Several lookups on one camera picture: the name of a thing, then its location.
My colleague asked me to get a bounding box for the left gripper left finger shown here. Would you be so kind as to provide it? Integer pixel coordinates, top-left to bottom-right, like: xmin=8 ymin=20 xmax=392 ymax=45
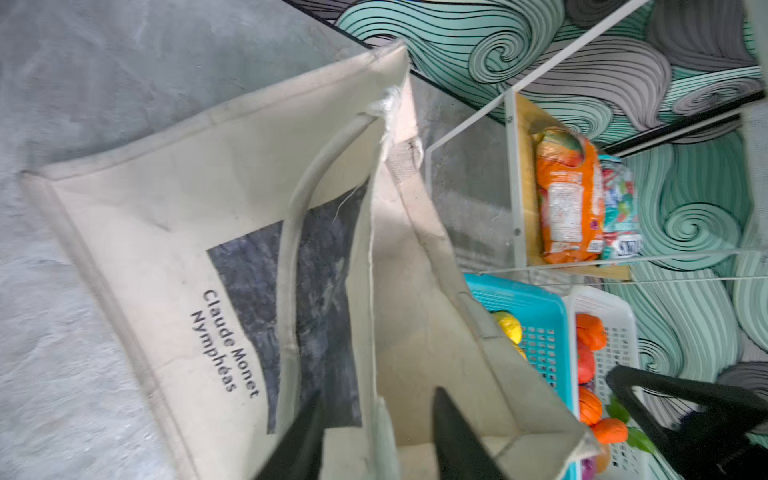
xmin=254 ymin=392 xmax=325 ymax=480

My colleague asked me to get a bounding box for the teal plastic basket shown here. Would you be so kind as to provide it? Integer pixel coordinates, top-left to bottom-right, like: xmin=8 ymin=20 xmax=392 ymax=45
xmin=463 ymin=272 xmax=580 ymax=480

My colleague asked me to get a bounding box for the white plastic basket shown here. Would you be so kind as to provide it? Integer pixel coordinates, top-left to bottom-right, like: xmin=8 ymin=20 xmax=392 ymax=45
xmin=565 ymin=285 xmax=650 ymax=480

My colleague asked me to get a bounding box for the red tomato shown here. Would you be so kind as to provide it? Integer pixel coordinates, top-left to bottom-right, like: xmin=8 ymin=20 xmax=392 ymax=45
xmin=577 ymin=341 xmax=596 ymax=385

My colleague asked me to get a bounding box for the white wooden shelf rack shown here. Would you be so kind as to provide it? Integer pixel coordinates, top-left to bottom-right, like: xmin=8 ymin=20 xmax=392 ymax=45
xmin=424 ymin=1 xmax=766 ymax=278

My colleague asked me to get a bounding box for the small yellow lemon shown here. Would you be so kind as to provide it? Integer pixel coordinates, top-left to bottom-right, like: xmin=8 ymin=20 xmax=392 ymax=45
xmin=491 ymin=311 xmax=523 ymax=345

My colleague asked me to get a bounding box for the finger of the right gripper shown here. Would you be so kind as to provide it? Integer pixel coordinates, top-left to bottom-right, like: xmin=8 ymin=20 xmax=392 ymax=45
xmin=606 ymin=366 xmax=767 ymax=479

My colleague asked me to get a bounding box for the orange candy bag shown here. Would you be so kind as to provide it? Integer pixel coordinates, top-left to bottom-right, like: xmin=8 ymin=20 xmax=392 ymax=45
xmin=534 ymin=126 xmax=605 ymax=264

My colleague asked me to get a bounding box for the orange tangerine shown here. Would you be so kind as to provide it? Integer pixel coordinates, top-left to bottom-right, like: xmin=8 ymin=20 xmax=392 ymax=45
xmin=576 ymin=313 xmax=607 ymax=352

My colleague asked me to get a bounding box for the beige canvas tote bag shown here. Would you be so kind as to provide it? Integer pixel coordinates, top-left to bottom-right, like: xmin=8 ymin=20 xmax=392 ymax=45
xmin=24 ymin=42 xmax=599 ymax=479

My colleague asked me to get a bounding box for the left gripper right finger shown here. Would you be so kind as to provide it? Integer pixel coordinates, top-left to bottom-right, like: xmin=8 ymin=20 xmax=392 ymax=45
xmin=432 ymin=387 xmax=505 ymax=480

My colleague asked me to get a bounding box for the green Fox's candy bag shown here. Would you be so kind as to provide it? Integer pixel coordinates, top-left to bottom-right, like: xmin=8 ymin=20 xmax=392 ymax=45
xmin=598 ymin=154 xmax=642 ymax=260

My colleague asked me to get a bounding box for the small orange pumpkin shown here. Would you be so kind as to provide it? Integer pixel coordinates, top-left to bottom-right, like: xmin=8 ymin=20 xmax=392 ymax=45
xmin=579 ymin=386 xmax=603 ymax=426

